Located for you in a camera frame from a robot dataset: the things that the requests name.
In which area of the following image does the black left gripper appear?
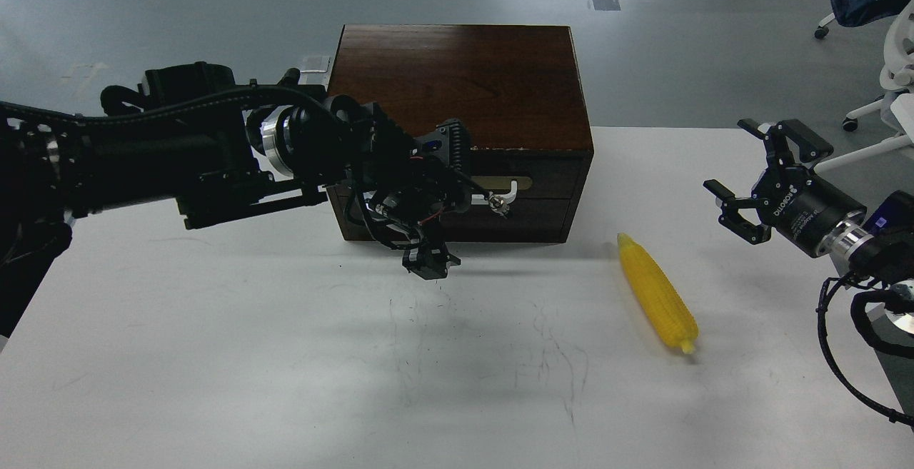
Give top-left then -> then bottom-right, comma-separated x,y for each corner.
275,95 -> 515,280

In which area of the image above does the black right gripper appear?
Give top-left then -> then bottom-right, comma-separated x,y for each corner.
704,118 -> 866,258

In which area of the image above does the wooden drawer with white handle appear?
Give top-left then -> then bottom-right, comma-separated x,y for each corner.
469,151 -> 583,199

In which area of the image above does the yellow toy corn cob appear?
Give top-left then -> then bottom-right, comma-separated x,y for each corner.
617,233 -> 700,355

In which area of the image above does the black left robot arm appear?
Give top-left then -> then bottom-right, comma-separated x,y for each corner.
1,61 -> 517,339

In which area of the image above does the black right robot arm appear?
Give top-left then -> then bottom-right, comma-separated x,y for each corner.
704,118 -> 912,358

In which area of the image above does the dark wooden drawer cabinet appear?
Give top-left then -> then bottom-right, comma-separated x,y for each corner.
328,24 -> 594,243

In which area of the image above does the white office chair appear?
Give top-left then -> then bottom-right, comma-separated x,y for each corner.
815,1 -> 913,171

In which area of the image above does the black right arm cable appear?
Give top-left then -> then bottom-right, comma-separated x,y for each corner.
816,273 -> 914,428

